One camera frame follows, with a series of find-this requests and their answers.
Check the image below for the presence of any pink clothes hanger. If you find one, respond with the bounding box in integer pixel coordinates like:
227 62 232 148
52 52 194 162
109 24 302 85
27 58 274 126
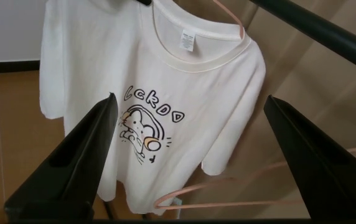
212 0 246 40
152 135 356 211

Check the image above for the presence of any black clothes rack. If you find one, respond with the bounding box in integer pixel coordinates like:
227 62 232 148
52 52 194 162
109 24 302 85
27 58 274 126
103 0 356 220

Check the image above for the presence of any white printed T-shirt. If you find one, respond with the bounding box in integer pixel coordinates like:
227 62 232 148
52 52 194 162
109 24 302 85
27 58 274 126
39 0 266 216

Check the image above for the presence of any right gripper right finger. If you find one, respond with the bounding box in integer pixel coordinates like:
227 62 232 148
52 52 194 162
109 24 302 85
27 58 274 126
263 95 356 218

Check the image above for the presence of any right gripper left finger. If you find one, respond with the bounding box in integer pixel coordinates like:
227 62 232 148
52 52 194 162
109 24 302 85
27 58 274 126
4 92 119 218

